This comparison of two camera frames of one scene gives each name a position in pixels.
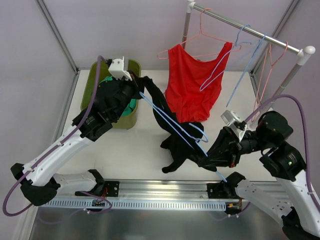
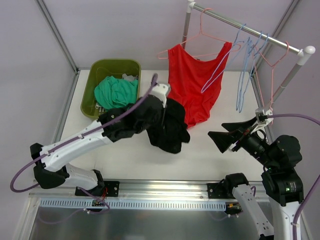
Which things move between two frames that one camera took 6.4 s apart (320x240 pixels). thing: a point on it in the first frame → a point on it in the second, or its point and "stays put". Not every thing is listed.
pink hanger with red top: [200, 33] stays put
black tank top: [184, 136] → [169, 135]
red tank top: [194, 86] stays put
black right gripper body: [232, 150] → [240, 136]
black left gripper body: [132, 88] → [155, 110]
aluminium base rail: [163, 190] stays put
